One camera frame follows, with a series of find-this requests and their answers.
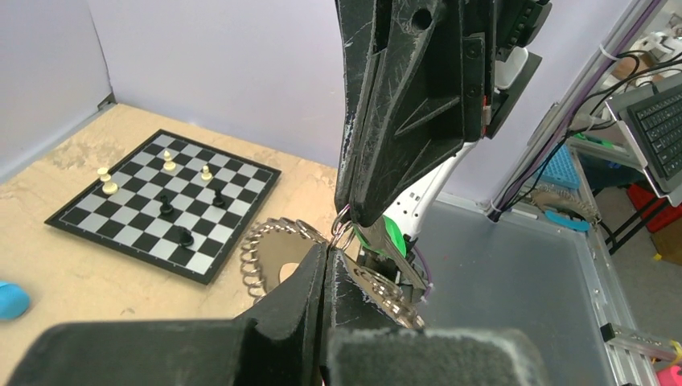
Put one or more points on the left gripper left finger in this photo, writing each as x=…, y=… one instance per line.
x=275, y=342

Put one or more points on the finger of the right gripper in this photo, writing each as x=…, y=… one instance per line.
x=416, y=112
x=364, y=29

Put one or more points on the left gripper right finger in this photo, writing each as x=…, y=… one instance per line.
x=365, y=345

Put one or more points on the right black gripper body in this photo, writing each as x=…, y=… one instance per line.
x=496, y=66

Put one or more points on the metal disc with keyrings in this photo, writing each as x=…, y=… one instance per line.
x=271, y=251

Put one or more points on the silver key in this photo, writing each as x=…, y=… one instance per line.
x=410, y=273

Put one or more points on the green key tag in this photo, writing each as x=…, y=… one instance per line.
x=383, y=237

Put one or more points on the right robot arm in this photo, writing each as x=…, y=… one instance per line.
x=426, y=197

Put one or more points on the black chess piece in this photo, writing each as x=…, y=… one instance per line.
x=218, y=199
x=166, y=209
x=185, y=237

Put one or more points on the blue tray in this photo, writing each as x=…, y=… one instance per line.
x=561, y=170

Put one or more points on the black white chessboard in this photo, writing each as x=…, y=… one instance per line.
x=181, y=205

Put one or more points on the white chess piece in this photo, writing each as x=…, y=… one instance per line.
x=206, y=174
x=169, y=164

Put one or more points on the laptop keyboard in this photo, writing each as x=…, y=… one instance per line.
x=649, y=117

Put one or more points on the white chess pawn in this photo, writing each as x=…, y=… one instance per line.
x=109, y=187

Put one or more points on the blue cylinder tube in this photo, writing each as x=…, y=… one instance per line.
x=15, y=301

